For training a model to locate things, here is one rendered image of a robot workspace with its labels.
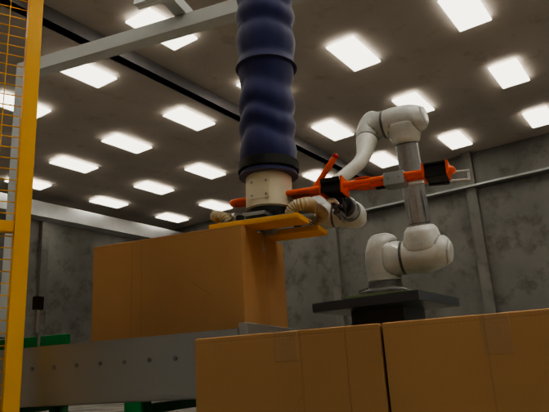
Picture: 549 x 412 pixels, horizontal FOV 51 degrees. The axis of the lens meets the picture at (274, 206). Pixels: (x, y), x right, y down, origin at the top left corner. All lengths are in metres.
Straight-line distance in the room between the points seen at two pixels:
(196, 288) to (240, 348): 0.77
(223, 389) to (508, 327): 0.56
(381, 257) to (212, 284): 0.97
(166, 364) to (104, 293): 0.46
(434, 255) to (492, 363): 1.52
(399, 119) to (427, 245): 0.57
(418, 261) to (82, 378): 1.45
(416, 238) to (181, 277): 1.10
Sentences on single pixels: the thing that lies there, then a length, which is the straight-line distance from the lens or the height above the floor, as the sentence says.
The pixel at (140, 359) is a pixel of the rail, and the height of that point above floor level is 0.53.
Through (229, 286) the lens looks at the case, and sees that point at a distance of 1.91.
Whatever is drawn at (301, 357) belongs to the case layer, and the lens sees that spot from 1.17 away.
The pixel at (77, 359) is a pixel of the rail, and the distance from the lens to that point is 2.02.
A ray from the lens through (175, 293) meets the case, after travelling 2.01.
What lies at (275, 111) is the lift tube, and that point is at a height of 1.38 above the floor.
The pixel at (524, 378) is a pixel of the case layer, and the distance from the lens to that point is 1.11.
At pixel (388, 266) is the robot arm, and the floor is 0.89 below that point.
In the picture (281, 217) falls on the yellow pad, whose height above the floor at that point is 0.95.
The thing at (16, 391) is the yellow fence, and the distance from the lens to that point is 2.06.
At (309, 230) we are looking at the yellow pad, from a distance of 2.07.
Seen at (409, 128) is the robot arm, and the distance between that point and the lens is 2.66.
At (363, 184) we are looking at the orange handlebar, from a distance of 1.96.
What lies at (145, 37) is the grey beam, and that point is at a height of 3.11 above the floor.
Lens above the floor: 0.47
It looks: 16 degrees up
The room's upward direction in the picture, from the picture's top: 4 degrees counter-clockwise
